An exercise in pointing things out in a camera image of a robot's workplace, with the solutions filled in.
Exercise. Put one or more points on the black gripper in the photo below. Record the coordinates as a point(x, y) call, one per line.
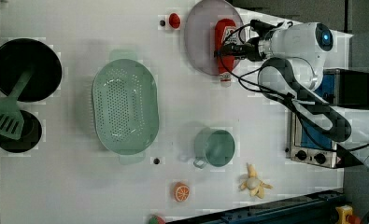
point(232, 50)

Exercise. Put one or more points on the red ketchup bottle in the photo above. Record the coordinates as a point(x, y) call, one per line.
point(224, 35)

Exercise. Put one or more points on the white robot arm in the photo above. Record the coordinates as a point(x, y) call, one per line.
point(292, 67)

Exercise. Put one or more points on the grey round plate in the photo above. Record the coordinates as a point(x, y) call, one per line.
point(199, 32)

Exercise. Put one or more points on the small red toy fruit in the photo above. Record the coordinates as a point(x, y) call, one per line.
point(174, 20)

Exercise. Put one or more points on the green mug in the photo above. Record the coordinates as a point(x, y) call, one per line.
point(213, 147)

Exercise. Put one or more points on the silver toaster oven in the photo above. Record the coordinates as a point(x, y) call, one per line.
point(345, 88)

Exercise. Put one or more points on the green perforated colander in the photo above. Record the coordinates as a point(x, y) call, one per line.
point(125, 106)

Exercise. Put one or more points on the peeled banana toy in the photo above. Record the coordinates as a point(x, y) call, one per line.
point(254, 184)

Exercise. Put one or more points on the orange slice toy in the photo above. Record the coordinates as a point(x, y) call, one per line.
point(181, 192)

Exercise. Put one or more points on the red green strawberry toy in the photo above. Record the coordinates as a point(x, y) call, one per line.
point(156, 220)

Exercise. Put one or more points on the yellow red toy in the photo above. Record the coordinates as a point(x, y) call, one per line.
point(346, 216)

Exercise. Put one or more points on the black frying pan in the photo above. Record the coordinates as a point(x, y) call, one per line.
point(25, 54)

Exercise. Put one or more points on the small black pot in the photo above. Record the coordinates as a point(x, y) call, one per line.
point(30, 135)

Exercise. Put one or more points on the green slotted spatula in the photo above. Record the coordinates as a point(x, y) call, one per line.
point(11, 119)

